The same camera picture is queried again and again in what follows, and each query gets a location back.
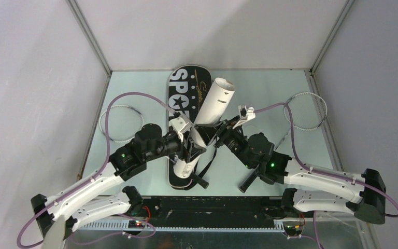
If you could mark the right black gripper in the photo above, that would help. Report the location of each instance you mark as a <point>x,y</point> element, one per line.
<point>208,132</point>

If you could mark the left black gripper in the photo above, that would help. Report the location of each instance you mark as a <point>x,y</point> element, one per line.
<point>189,153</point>

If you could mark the white shuttlecock tube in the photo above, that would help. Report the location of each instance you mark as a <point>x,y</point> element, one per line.
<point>214,105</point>

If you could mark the badminton racket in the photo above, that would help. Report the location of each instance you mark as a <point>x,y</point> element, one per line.
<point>308,110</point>
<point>119,124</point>

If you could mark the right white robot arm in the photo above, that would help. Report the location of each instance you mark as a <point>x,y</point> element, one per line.
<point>310,188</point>

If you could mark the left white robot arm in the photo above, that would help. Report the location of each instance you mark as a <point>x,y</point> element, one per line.
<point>76,206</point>

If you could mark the black sport racket bag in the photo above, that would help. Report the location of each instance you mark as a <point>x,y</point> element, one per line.
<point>187,87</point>

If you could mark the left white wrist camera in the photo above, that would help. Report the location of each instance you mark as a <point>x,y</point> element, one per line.
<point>180,124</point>

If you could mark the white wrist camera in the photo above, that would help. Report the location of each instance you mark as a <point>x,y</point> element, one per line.
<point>180,124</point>
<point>246,114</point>

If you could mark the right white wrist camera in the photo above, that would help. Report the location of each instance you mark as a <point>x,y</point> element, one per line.
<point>246,114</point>

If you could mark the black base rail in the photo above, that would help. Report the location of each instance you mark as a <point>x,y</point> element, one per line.
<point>216,212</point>

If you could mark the white slotted cable duct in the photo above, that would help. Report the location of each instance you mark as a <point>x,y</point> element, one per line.
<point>135,225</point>

